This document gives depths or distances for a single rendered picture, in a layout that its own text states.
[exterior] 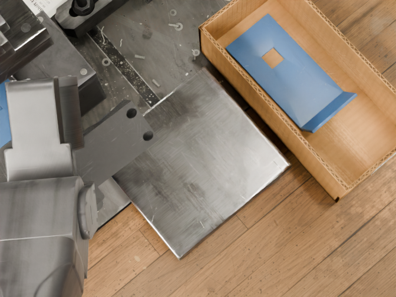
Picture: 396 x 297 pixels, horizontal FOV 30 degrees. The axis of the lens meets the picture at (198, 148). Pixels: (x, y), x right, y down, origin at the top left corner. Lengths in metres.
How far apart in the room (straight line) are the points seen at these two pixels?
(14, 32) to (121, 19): 0.28
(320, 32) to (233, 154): 0.18
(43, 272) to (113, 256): 0.39
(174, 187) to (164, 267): 0.09
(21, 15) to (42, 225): 0.25
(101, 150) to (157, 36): 0.31
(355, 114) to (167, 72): 0.23
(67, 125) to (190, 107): 0.31
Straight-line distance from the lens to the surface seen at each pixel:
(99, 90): 0.87
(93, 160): 0.65
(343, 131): 0.89
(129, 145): 0.65
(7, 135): 0.82
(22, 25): 0.69
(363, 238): 0.88
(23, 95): 0.57
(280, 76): 0.90
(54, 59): 0.85
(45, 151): 0.57
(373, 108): 0.91
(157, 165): 0.86
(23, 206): 0.52
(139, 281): 0.86
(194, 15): 0.94
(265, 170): 0.86
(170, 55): 0.92
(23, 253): 0.50
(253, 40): 0.92
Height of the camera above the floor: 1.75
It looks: 75 degrees down
